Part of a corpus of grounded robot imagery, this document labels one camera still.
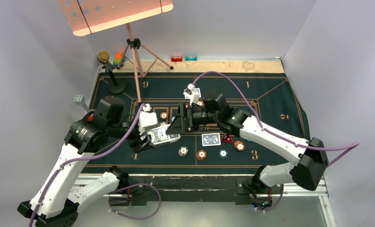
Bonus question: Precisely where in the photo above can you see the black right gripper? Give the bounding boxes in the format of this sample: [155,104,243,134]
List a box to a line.
[166,102,220,134]

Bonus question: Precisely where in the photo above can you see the small microphone on stand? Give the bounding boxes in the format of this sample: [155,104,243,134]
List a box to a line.
[97,50,127,95]

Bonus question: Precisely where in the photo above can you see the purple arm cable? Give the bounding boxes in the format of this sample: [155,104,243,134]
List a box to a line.
[28,104,162,227]
[192,71,361,214]

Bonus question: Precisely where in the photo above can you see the black red all-in triangle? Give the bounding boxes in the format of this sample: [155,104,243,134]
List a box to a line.
[221,134,234,143]

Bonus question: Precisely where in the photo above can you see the orange green toy blocks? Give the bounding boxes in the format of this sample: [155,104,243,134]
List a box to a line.
[113,52,126,67]

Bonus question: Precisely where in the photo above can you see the orange chip stack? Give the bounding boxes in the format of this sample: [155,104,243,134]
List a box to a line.
[196,150,207,160]

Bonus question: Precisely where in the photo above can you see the cyan toy block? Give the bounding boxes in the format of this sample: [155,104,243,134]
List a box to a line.
[185,55,197,61]

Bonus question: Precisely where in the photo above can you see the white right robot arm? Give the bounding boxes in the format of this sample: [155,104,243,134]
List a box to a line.
[166,89,329,194]

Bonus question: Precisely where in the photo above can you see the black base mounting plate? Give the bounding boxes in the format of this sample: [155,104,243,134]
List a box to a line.
[109,174,283,206]

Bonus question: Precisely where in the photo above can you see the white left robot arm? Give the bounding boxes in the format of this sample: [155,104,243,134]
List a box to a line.
[17,96,155,227]

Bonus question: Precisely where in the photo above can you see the blue playing card deck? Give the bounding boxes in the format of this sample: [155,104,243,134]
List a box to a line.
[146,124,181,146]

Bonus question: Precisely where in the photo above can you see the pink music stand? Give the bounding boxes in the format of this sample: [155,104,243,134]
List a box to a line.
[56,0,175,107]

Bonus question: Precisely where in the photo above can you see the blue back playing card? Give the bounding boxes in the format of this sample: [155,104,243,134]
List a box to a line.
[183,88,201,99]
[201,133,221,147]

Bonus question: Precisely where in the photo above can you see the teal chip stack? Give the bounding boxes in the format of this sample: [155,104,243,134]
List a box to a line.
[219,149,228,159]

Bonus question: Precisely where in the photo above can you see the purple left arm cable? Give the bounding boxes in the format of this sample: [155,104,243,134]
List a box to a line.
[28,104,162,227]

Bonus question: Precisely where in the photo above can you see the red toy block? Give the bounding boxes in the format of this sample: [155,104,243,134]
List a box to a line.
[170,55,183,62]

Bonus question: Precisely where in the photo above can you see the grey lego brick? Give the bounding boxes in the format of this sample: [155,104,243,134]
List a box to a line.
[74,95,92,113]

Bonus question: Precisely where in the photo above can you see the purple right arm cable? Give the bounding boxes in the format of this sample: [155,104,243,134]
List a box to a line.
[192,71,361,214]

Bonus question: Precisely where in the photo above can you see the green poker table mat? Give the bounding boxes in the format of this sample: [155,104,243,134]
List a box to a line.
[83,72,311,175]

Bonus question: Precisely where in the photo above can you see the orange poker chip pile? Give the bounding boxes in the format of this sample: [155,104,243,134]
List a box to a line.
[234,141,245,151]

